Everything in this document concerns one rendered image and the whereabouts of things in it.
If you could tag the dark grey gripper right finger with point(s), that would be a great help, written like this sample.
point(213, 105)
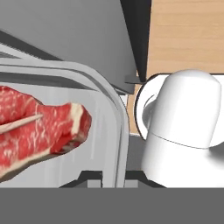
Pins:
point(134, 176)

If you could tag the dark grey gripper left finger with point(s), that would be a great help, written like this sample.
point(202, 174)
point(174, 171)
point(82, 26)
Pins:
point(92, 176)

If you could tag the clear grey meat container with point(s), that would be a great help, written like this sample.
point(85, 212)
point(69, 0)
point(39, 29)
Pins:
point(106, 122)

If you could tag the raw red steak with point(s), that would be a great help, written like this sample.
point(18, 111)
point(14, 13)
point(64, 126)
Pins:
point(43, 131)

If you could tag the grey freezer door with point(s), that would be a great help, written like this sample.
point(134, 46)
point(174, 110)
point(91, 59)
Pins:
point(87, 35)

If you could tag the white rounded cylinder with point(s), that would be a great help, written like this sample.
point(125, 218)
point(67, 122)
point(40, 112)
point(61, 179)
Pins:
point(183, 122)

